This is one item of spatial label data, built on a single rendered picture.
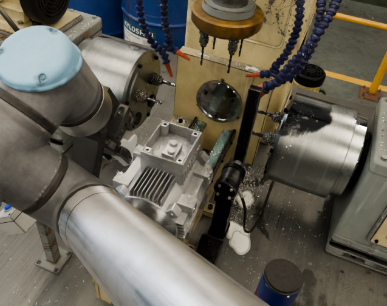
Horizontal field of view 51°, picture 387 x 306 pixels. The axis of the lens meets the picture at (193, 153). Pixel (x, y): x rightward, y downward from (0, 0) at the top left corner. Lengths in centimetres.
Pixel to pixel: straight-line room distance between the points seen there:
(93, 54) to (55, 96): 69
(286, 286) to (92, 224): 32
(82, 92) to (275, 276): 38
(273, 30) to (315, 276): 70
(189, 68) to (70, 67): 78
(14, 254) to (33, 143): 69
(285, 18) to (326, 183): 48
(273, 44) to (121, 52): 45
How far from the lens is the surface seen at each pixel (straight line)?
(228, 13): 99
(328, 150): 102
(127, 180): 92
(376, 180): 102
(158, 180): 89
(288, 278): 64
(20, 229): 89
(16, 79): 50
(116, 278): 37
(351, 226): 114
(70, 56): 50
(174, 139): 93
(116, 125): 69
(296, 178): 106
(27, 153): 51
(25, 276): 113
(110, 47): 120
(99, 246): 41
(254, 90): 92
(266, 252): 117
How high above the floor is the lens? 175
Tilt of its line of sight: 43 degrees down
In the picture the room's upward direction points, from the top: 7 degrees clockwise
